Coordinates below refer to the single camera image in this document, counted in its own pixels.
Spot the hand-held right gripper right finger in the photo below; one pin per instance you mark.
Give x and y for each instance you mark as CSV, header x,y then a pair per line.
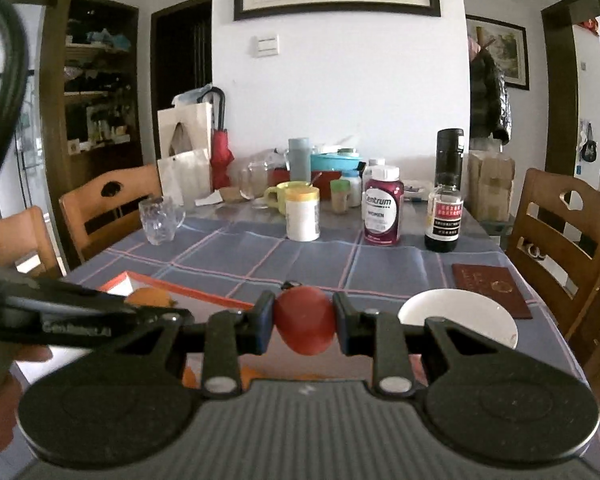
x,y
343,323

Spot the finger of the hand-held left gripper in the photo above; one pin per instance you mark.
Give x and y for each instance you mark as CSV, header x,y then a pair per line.
x,y
115,305

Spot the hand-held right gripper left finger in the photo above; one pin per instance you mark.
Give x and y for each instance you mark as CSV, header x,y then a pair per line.
x,y
263,321

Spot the orange cardboard box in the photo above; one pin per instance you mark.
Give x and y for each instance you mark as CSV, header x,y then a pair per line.
x,y
116,287

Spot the red tomato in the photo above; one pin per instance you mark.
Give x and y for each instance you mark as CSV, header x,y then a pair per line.
x,y
305,320

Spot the large orange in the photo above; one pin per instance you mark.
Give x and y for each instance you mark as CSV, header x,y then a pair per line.
x,y
152,296

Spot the white floral bowl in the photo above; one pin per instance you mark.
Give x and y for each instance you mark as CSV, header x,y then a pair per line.
x,y
460,310

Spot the white canister yellow lid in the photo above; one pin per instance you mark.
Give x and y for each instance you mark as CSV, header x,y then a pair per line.
x,y
302,215

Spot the purple vitamin bottle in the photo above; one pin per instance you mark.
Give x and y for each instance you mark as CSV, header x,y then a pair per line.
x,y
382,210

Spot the yellow-green mug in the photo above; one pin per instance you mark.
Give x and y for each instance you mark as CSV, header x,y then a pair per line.
x,y
276,197

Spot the small jar green lid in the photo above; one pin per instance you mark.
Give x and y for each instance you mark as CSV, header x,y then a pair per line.
x,y
339,197

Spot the small white bottle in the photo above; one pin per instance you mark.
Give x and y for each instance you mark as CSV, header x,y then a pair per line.
x,y
354,190

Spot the plain white paper bag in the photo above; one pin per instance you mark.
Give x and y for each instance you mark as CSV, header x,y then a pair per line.
x,y
182,180

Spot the red tin box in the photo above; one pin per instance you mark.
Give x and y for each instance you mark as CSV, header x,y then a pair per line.
x,y
280,176

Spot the dark red booklet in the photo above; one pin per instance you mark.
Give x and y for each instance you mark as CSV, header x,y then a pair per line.
x,y
490,285

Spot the teal plastic container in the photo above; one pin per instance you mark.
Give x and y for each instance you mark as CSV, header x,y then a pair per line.
x,y
335,162

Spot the grey bottle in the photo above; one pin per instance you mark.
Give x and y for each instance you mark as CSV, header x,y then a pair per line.
x,y
299,160

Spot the red folded umbrella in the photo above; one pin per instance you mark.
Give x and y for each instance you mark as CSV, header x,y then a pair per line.
x,y
222,155

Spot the dark wooden shelf cabinet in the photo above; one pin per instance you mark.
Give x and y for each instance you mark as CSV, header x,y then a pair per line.
x,y
105,110

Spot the white paper bag with cutout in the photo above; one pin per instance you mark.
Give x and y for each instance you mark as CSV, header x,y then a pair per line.
x,y
195,125

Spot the black thermos flask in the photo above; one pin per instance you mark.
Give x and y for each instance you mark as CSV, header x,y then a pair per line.
x,y
450,157

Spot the brown cardboard box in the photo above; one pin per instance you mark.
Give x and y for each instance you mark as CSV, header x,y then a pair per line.
x,y
490,185

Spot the dark puffer jacket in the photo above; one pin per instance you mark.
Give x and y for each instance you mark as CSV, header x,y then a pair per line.
x,y
490,95

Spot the dark hanging bag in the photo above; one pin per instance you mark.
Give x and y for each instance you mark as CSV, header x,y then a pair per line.
x,y
589,147

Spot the framed landscape painting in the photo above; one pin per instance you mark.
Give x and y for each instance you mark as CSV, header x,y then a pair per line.
x,y
502,52

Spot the white light switch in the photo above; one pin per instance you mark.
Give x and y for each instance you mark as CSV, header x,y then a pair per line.
x,y
264,46

